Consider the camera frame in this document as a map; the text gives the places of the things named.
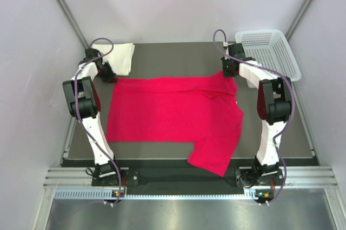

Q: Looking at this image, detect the pink red t shirt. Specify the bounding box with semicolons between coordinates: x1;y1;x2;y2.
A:
106;72;243;176

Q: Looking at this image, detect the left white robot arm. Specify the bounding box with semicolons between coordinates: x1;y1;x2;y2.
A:
62;48;123;185

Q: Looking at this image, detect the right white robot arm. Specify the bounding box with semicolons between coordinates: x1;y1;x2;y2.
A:
222;42;292;185

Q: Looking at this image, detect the folded cream white t shirt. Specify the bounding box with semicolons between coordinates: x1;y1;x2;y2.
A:
102;43;135;76

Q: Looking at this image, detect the white perforated plastic basket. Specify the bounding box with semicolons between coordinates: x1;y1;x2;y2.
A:
235;29;301;82

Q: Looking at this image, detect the left aluminium frame post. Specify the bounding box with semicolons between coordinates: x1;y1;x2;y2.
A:
55;0;89;49

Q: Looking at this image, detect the aluminium frame post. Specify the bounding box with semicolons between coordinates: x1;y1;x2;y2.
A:
55;0;89;49
285;0;314;41

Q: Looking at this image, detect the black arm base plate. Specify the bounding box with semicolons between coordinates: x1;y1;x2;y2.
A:
85;167;283;188

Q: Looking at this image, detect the right aluminium frame post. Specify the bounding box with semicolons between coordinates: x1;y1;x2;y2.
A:
285;0;314;41

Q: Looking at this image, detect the slotted grey cable duct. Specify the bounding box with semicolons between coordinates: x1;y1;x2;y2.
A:
54;188;269;201

